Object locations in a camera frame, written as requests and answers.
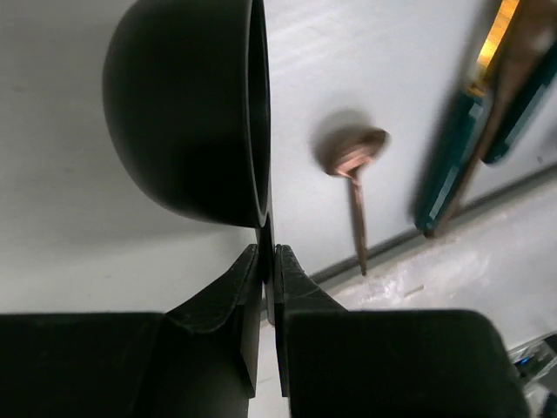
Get brown wooden spoon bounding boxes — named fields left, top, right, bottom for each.
left=433, top=0, right=556, bottom=233

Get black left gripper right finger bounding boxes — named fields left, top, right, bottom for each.
left=274, top=246, right=530, bottom=417

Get small copper spoon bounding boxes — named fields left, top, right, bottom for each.
left=312, top=125, right=390, bottom=276

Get black round spoon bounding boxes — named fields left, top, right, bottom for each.
left=102, top=0, right=278, bottom=327

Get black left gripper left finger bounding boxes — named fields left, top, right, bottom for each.
left=1, top=245, right=261, bottom=417

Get green-handled gold spoon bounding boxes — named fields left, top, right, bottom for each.
left=413, top=1, right=520, bottom=236

